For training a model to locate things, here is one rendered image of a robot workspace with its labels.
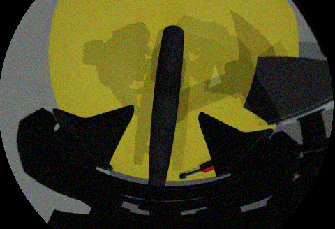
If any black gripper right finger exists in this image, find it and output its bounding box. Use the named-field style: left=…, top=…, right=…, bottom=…
left=198, top=112, right=274, bottom=178

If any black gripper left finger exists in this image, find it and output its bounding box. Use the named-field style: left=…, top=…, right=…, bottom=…
left=52, top=104, right=134, bottom=170

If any dark grey metal pipe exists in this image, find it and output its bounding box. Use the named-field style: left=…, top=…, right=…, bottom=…
left=148, top=25, right=184, bottom=186

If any dark green cylinder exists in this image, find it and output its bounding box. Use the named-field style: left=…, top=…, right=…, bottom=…
left=107, top=165, right=114, bottom=172

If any grey rod with black end cap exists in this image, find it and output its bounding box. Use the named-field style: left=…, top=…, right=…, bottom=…
left=179, top=160, right=214, bottom=179

